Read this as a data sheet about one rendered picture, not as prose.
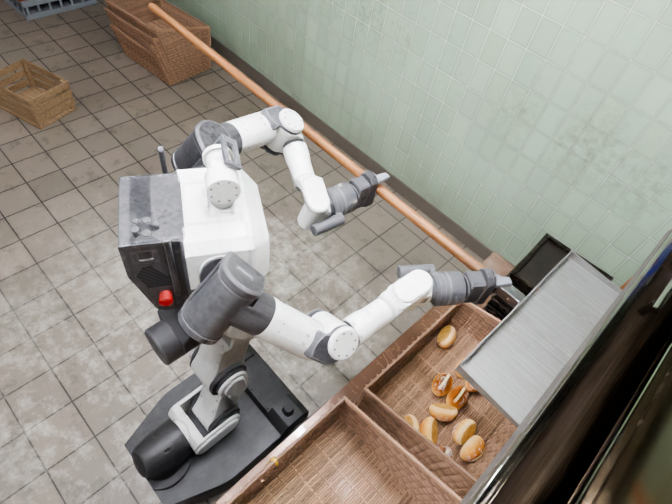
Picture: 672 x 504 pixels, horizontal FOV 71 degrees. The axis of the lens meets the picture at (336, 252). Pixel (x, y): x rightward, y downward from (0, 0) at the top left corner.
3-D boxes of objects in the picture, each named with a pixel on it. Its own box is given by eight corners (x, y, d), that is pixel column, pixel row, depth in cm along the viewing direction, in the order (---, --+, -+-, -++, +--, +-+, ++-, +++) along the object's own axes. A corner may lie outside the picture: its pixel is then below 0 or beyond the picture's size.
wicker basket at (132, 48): (162, 90, 349) (155, 55, 327) (115, 57, 367) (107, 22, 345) (212, 68, 375) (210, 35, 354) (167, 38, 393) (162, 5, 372)
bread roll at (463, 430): (458, 437, 152) (444, 430, 156) (462, 451, 154) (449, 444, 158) (475, 416, 157) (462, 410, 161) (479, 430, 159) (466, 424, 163)
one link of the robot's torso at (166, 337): (171, 375, 125) (162, 345, 111) (146, 341, 130) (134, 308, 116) (256, 318, 139) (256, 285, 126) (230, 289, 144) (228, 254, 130)
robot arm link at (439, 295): (454, 297, 114) (410, 299, 112) (439, 313, 124) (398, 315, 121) (443, 256, 120) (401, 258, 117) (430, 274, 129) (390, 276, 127)
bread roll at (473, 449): (458, 461, 154) (472, 471, 150) (457, 448, 151) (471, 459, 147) (476, 441, 159) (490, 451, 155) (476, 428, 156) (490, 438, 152)
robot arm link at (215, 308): (242, 353, 94) (184, 328, 86) (236, 324, 101) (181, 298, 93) (280, 314, 91) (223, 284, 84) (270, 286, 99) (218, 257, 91)
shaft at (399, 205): (148, 10, 190) (146, 2, 187) (154, 8, 191) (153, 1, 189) (487, 286, 125) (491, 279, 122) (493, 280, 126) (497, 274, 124)
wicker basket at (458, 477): (551, 404, 172) (594, 373, 150) (463, 523, 143) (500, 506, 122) (449, 315, 190) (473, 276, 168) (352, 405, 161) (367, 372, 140)
